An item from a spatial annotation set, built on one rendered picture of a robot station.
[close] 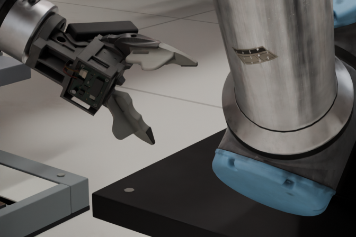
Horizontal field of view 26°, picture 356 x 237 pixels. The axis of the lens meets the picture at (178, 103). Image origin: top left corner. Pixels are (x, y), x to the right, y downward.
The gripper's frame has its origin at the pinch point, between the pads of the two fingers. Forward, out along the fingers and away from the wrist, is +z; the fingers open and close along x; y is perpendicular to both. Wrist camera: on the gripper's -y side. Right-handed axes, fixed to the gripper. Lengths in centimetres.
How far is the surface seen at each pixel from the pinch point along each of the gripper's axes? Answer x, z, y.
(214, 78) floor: -95, 0, -160
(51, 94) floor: -110, -46, -121
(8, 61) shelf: -19.3, -28.6, -13.5
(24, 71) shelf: -19.0, -25.3, -12.9
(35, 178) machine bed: -66, -22, -40
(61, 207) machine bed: -64, -13, -34
